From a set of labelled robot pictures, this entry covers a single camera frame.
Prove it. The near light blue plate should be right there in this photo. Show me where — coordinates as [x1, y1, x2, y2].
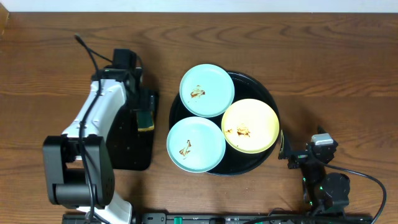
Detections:
[166, 116, 226, 173]

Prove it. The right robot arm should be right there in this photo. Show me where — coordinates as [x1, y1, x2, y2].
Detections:
[278, 129, 350, 216]

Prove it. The green and yellow sponge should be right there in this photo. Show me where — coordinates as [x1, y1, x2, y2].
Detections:
[136, 111, 154, 132]

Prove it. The black aluminium rail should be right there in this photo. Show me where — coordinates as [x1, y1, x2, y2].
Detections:
[61, 212, 373, 224]

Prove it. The far light blue plate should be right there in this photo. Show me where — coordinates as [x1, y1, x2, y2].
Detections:
[179, 64, 235, 118]

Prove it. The light blue plate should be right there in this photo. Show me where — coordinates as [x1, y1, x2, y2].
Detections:
[179, 64, 235, 118]
[166, 116, 226, 173]

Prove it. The rectangular black tray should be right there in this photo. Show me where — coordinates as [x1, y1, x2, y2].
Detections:
[106, 91, 159, 171]

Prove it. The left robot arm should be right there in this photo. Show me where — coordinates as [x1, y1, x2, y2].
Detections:
[43, 66, 158, 223]

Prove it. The yellow plate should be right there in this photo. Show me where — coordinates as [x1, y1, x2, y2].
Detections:
[221, 98, 280, 154]

